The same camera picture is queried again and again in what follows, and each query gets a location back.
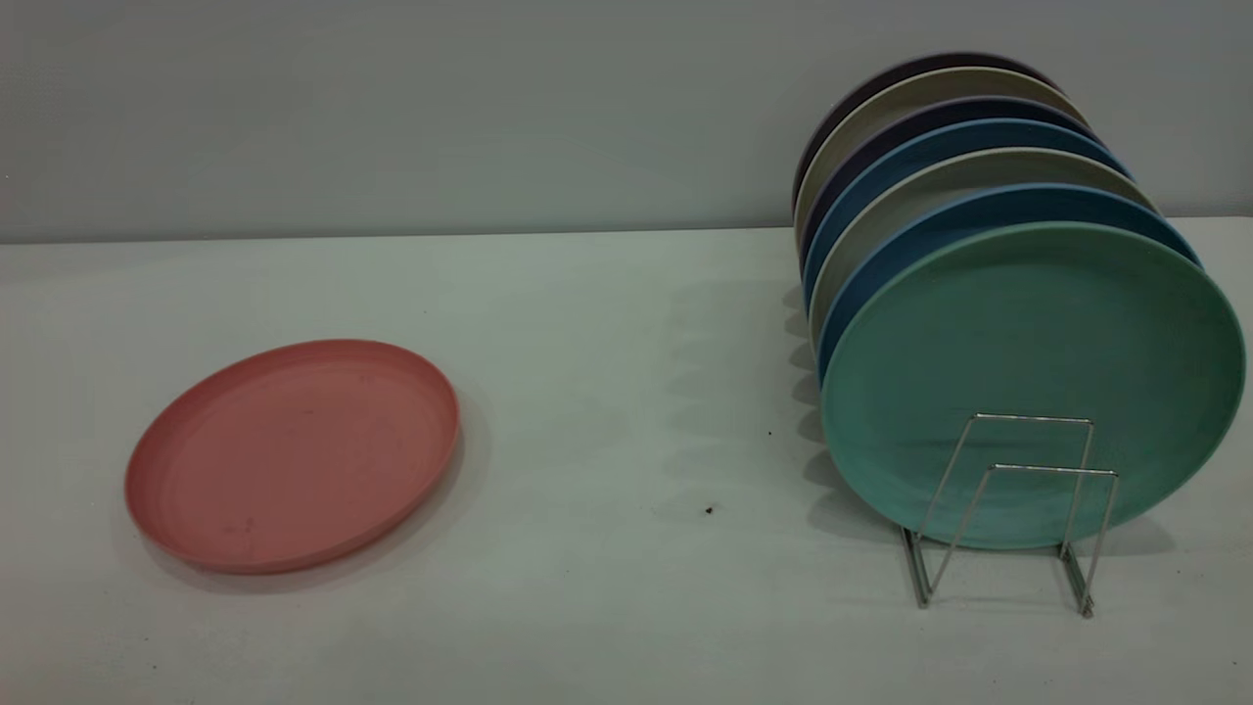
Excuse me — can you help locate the pink round plate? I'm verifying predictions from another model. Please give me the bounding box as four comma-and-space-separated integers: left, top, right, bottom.
124, 339, 461, 575

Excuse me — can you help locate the beige round plate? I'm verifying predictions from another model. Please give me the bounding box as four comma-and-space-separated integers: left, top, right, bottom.
793, 67, 1088, 246
809, 148, 1159, 344

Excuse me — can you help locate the blue round plate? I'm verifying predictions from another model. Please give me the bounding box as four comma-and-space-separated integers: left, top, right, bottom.
802, 118, 1132, 305
815, 183, 1203, 383

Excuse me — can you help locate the navy purple round plate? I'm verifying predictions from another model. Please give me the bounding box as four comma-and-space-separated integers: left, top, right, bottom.
798, 96, 1097, 265

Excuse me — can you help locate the dark purple round plate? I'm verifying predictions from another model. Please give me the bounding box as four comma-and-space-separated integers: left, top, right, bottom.
791, 52, 1063, 212

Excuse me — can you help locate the green round plate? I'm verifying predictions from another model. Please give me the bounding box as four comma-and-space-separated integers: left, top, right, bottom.
820, 221, 1247, 550

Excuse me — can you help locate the metal wire plate rack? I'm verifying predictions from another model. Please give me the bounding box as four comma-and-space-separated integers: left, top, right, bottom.
901, 413, 1120, 620

